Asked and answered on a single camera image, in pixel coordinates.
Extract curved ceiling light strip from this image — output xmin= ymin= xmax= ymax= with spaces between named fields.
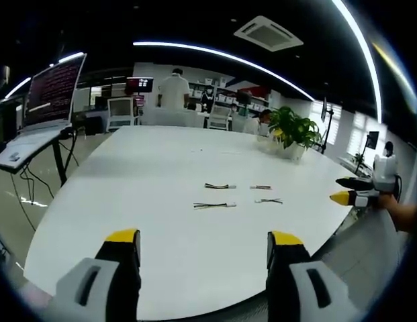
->
xmin=132 ymin=41 xmax=314 ymax=101

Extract white mesh office chair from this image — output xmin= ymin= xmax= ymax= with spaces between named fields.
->
xmin=207 ymin=106 xmax=232 ymax=130
xmin=107 ymin=97 xmax=139 ymax=132

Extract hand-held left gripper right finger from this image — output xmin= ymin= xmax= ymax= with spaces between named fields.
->
xmin=266 ymin=230 xmax=363 ymax=322

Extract green potted plant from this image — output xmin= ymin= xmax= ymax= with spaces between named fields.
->
xmin=258 ymin=105 xmax=322 ymax=162

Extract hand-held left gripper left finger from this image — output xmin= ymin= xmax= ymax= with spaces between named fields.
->
xmin=36 ymin=228 xmax=142 ymax=322

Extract JST connector cable black-yellow wires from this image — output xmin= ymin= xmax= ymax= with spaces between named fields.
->
xmin=204 ymin=182 xmax=238 ymax=190

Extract JST connector cable long splayed wires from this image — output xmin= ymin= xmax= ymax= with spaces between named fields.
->
xmin=193 ymin=201 xmax=237 ymax=210

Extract shelf with white boxes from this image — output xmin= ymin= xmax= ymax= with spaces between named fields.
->
xmin=187 ymin=76 xmax=273 ymax=113

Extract small green plant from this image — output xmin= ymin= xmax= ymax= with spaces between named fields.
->
xmin=351 ymin=151 xmax=367 ymax=174

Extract black floor cable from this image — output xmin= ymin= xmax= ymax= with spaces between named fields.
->
xmin=9 ymin=132 xmax=80 ymax=232

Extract ceiling air conditioner vent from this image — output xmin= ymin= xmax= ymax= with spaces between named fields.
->
xmin=233 ymin=15 xmax=304 ymax=52

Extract red-lit display screen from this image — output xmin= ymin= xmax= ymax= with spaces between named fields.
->
xmin=126 ymin=76 xmax=154 ymax=94

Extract long ceiling light strip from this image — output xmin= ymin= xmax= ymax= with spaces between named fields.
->
xmin=331 ymin=0 xmax=383 ymax=123

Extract person's right hand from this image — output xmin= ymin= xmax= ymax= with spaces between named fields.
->
xmin=377 ymin=193 xmax=417 ymax=233

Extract black-legged laptop stand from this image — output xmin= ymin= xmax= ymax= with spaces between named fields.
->
xmin=0 ymin=129 xmax=80 ymax=187

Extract dark monitor beside laptop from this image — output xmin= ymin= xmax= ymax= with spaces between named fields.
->
xmin=0 ymin=95 xmax=26 ymax=152

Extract open silver laptop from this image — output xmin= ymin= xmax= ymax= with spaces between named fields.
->
xmin=0 ymin=52 xmax=88 ymax=169

